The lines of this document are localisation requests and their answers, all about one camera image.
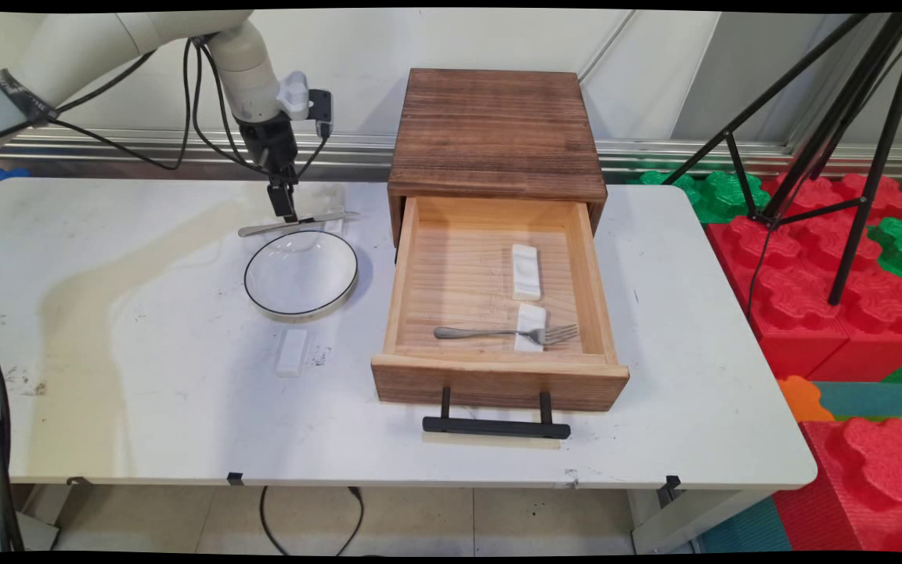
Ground black tripod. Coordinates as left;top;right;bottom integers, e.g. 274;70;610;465
661;12;902;306

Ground white bowl with black rim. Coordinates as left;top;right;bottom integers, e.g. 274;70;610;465
244;230;359;322

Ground black drawer handle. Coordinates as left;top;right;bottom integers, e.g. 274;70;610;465
422;385;572;439

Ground white metal table leg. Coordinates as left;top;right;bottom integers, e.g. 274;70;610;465
16;479;96;551
630;486;774;554

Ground white ceramic cutlery rest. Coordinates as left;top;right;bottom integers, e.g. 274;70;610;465
514;303;547;353
323;186;347;235
511;244;543;302
275;328;308;378

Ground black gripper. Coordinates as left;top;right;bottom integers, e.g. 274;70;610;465
241;112;301;225

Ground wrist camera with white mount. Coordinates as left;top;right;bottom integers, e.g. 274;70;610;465
276;70;335;142

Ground teal foam mat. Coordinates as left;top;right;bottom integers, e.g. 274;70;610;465
811;381;902;420

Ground silver table knife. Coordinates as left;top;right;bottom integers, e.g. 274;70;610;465
238;210;360;237

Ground dark wooden cabinet box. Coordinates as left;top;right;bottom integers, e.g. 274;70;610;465
387;68;608;248

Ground light wooden drawer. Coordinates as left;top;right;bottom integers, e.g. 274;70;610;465
370;196;630;412

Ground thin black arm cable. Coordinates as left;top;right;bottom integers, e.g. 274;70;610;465
0;35;331;179

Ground black cable under table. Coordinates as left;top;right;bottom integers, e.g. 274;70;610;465
259;486;364;557

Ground aluminium wall rail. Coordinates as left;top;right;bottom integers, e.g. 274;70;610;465
0;129;902;183

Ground orange foam piece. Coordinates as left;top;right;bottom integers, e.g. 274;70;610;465
778;374;835;424

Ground silver fork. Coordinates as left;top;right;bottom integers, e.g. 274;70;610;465
433;324;579;347

